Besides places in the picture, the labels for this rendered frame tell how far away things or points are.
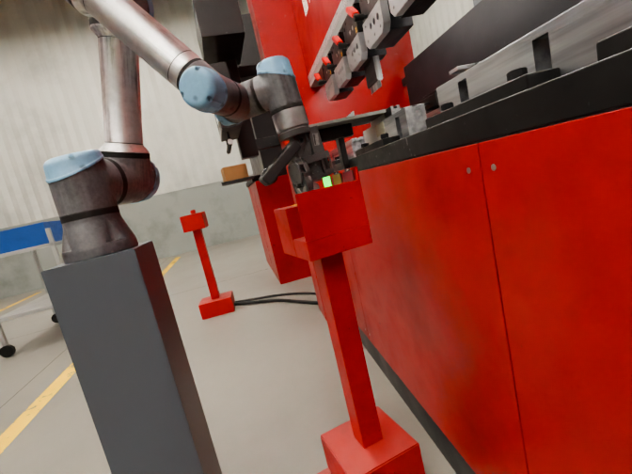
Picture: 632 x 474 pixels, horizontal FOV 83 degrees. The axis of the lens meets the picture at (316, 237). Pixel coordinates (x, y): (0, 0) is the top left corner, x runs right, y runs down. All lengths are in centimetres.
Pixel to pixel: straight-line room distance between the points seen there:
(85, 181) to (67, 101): 784
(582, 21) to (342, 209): 49
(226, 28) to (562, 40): 199
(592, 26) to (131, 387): 100
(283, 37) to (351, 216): 157
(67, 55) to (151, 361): 827
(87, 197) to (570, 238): 85
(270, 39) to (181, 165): 605
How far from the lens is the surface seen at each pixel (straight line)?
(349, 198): 82
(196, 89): 72
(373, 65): 130
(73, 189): 90
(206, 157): 804
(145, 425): 97
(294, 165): 80
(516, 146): 53
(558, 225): 50
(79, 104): 865
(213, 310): 292
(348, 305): 92
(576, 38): 63
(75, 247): 90
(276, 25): 226
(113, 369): 92
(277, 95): 81
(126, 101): 102
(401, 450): 108
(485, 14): 168
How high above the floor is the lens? 83
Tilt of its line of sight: 8 degrees down
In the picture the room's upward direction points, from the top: 13 degrees counter-clockwise
